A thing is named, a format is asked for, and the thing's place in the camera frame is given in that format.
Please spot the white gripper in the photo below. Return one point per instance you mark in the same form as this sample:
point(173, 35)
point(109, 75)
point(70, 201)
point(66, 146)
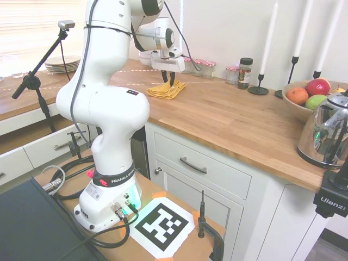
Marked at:
point(168, 64)

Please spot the yellow cloth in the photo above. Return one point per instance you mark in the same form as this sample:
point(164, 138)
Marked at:
point(166, 92)

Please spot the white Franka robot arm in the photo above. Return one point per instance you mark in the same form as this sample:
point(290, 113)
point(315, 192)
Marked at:
point(103, 108)

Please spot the glass jar red gingham lid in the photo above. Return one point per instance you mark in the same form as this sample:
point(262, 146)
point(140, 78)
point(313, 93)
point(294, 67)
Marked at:
point(209, 70)
point(187, 66)
point(232, 74)
point(198, 68)

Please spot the white patterned bowl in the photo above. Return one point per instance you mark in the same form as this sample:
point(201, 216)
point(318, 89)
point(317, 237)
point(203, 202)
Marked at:
point(145, 61)

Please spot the spice jar black lid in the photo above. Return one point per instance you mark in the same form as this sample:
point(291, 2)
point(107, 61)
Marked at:
point(245, 73)

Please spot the black zip tie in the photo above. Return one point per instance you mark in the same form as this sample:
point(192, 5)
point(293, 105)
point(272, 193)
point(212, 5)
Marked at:
point(108, 28)

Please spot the black candle holder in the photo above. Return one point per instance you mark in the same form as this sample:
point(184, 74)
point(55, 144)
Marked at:
point(292, 70)
point(258, 90)
point(317, 74)

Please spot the round metal cabinet knob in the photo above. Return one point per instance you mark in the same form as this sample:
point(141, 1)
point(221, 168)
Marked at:
point(158, 170)

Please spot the tall white taper candle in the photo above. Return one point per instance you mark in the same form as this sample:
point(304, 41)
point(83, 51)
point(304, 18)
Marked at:
point(303, 27)
point(329, 38)
point(269, 40)

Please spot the stack of beige plates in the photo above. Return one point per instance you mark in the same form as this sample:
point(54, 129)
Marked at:
point(58, 66)

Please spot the small black bar clamp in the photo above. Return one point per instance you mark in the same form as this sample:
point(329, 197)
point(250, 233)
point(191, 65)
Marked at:
point(74, 145)

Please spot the orange tape piece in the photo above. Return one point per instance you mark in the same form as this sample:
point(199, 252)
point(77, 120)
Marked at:
point(196, 214)
point(123, 231)
point(159, 194)

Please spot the orange fruit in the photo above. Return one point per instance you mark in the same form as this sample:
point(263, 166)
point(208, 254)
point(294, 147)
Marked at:
point(297, 95)

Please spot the wooden fruit bowl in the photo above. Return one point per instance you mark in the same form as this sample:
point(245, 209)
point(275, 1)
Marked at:
point(296, 110)

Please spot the window blind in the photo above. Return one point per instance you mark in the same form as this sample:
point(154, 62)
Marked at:
point(32, 24)

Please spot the red apple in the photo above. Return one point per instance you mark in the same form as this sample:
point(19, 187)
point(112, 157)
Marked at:
point(316, 86)

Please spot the green apple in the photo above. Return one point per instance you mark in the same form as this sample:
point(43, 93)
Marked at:
point(315, 102)

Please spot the black white fiducial marker sheet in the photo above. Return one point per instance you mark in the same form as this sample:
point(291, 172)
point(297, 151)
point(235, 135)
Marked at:
point(163, 225)

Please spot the clear glass dish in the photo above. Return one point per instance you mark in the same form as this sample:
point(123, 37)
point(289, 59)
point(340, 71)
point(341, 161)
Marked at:
point(19, 75)

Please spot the white drawer cabinet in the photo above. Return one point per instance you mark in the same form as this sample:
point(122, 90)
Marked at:
point(35, 148)

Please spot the stainless steel electric kettle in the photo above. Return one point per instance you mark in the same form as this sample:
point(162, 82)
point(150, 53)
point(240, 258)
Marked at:
point(323, 130)

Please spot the large black bar clamp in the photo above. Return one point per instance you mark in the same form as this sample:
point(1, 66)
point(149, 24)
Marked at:
point(217, 239)

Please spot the brown mounting board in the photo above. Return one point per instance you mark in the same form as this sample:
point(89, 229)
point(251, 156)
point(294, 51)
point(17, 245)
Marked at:
point(195, 244)

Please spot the yellow fruit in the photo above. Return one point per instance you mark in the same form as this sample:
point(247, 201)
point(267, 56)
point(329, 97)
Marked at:
point(338, 89)

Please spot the white kitchen base cabinet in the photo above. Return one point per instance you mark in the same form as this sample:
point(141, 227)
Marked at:
point(272, 217)

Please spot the black controller box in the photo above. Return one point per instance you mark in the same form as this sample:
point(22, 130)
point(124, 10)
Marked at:
point(32, 225)

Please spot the black Ulanzi clamp stand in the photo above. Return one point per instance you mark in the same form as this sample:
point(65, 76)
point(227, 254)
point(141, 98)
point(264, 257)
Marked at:
point(330, 199)

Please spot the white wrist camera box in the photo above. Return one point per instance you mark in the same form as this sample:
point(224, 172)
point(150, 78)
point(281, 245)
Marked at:
point(174, 53)

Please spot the grey stand-mounted camera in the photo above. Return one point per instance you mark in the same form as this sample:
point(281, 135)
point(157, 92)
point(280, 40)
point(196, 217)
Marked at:
point(66, 24)

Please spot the black boom camera stand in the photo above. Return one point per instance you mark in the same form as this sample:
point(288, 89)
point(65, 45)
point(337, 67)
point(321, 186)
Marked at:
point(40, 95)

